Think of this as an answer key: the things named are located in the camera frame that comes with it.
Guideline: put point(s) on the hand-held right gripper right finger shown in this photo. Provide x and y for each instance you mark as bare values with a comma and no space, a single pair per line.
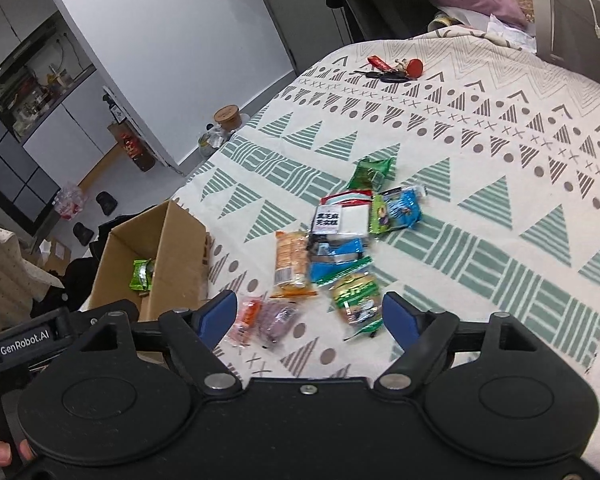
400,317

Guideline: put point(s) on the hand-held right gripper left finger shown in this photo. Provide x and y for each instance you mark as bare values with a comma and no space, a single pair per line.
219,316

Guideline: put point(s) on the pink orange snack packet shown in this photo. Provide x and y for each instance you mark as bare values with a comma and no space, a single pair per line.
245,320

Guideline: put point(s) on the purple snack packet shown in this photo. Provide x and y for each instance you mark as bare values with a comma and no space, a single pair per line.
277,322

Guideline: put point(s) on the brown cardboard box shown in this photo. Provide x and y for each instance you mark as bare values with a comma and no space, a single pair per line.
180,250

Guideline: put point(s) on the white black snack packet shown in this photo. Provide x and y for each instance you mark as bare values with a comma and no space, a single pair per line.
330,217

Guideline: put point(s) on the green yellow snack packet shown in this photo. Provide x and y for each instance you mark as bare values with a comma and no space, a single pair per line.
352,300

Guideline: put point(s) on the white dotted cloth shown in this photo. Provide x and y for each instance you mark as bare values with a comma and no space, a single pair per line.
5,280

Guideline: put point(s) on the dark cloth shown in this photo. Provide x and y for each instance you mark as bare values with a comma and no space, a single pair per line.
80,280

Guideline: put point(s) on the small green snack packet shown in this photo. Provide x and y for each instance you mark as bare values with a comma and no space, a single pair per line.
141,276

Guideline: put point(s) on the orange biscuit snack packet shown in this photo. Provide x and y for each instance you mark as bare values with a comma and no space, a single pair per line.
291,260

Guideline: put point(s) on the small cardboard boxes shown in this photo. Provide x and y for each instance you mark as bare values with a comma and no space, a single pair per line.
55,255

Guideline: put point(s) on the blue green snack packet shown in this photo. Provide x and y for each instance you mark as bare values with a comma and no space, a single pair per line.
397,210

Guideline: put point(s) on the black slipper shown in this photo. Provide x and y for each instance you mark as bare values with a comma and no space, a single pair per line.
82,232
105,202

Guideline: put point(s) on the red snack packet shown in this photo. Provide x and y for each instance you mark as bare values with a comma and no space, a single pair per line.
352,196

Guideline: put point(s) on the plastic bag of bottles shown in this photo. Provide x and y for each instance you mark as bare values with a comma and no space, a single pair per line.
70,202

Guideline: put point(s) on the glass jar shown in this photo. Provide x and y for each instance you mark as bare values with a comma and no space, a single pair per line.
211,141

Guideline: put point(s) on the printed blanket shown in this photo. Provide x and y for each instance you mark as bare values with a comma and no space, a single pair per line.
480,160

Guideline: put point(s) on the bottle with red label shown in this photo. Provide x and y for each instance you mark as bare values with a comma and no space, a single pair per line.
135,152

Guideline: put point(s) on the white kitchen cabinet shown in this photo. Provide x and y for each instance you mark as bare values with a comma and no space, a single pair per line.
75,125

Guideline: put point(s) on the key bunch with red tags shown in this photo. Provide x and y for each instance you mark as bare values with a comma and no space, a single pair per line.
390,76

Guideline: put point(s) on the crumpled white paper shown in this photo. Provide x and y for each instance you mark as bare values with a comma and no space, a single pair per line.
510,35

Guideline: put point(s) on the black chair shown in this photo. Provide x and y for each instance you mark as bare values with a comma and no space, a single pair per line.
380,5

